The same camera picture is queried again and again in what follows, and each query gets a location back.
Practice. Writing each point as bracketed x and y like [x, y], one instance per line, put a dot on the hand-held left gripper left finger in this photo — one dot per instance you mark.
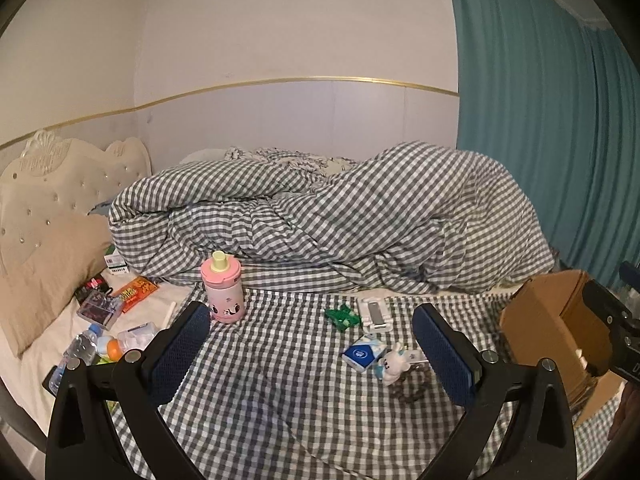
[177, 355]

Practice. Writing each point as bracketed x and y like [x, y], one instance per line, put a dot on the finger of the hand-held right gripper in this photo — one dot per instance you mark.
[631, 276]
[605, 320]

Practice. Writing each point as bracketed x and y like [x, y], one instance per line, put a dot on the person's right hand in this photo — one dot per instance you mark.
[620, 417]

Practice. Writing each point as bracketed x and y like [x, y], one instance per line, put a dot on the gold wall trim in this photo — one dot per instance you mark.
[300, 82]

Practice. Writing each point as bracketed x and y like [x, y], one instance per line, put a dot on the white rabbit toy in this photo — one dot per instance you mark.
[392, 365]

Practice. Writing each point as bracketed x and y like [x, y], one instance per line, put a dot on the teal curtain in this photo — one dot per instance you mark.
[540, 110]

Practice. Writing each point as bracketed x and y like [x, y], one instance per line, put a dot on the beige pillow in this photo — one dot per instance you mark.
[45, 280]

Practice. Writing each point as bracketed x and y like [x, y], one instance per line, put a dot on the small plastic water bottle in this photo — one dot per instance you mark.
[80, 350]

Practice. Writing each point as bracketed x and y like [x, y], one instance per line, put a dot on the dark printed box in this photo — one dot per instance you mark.
[100, 309]

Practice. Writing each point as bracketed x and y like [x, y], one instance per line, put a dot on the pink drinking bottle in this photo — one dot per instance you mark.
[224, 292]

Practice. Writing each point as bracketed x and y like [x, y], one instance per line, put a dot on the clear plastic packet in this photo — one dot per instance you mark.
[137, 336]

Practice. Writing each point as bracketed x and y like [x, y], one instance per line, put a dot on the white box with green stripe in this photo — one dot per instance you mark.
[116, 261]

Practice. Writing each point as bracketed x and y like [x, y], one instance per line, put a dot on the orange snack packet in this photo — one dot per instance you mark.
[134, 294]

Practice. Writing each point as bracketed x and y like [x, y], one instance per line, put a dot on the cream tufted headboard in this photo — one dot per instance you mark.
[55, 180]

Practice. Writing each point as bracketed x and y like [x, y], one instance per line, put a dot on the blue white tissue packet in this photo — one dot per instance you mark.
[364, 354]

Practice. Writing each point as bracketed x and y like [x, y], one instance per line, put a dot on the grey white checked duvet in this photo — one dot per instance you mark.
[325, 220]

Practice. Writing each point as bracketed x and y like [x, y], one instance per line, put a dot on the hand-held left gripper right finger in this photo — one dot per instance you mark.
[445, 360]

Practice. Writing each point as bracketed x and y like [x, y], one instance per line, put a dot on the grey white checked bed sheet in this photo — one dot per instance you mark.
[300, 410]

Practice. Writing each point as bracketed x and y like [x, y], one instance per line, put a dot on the white device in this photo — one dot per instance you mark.
[375, 312]

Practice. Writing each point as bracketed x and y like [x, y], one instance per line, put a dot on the brown cardboard box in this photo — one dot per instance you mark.
[540, 320]

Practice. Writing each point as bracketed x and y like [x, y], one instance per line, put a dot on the green toy block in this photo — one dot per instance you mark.
[342, 317]

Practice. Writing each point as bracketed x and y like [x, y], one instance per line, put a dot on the patterned white cloth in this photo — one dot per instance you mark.
[290, 157]

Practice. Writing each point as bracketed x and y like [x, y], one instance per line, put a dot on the orange green blue toy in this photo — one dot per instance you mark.
[110, 349]

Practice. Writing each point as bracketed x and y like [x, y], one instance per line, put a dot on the black pink small packet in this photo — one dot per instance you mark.
[94, 286]

